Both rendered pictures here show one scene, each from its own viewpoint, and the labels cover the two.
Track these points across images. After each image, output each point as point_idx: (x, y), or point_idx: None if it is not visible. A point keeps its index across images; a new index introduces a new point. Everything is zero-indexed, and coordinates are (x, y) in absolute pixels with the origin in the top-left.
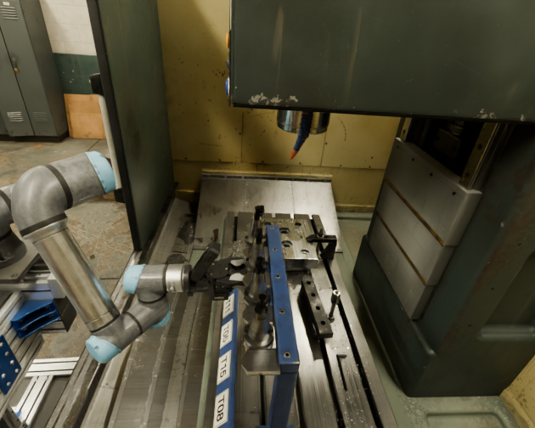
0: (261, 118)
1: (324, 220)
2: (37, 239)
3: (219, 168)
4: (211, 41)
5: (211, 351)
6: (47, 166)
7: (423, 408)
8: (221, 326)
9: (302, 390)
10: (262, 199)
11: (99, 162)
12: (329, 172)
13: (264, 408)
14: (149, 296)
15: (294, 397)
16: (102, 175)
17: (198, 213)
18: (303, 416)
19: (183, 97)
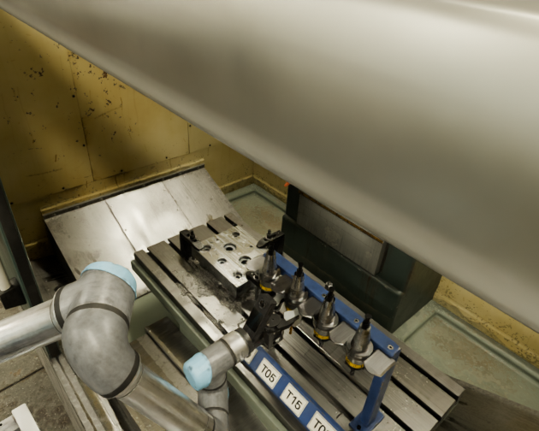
0: (108, 117)
1: (222, 213)
2: (131, 388)
3: (65, 199)
4: (12, 31)
5: (258, 399)
6: (92, 305)
7: (399, 338)
8: (251, 371)
9: (353, 375)
10: (143, 218)
11: (122, 272)
12: (200, 156)
13: (338, 409)
14: (222, 380)
15: (353, 385)
16: (133, 285)
17: (72, 270)
18: (365, 394)
19: None
